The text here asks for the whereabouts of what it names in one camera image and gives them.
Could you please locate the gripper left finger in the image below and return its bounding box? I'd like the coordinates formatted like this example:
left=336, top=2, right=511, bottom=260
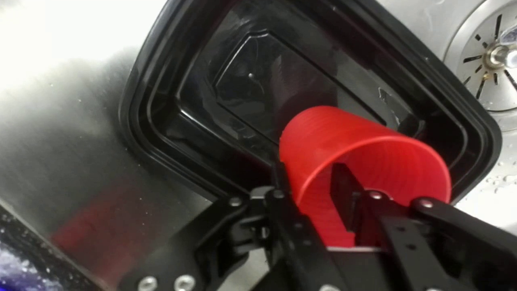
left=120, top=161, right=349, bottom=291

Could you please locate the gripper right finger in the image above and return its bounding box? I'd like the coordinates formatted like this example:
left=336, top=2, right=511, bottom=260
left=329, top=163, right=517, bottom=291

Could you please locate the red plastic cup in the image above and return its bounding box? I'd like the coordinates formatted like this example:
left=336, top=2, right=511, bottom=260
left=279, top=106, right=452, bottom=248

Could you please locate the black plastic bowl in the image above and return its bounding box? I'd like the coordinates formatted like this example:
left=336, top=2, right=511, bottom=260
left=118, top=0, right=502, bottom=203

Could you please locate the sink drain strainer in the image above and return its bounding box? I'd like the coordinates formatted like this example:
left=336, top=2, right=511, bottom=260
left=443, top=0, right=517, bottom=112

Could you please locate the stainless steel sink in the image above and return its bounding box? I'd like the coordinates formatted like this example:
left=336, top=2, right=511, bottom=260
left=0, top=0, right=517, bottom=291

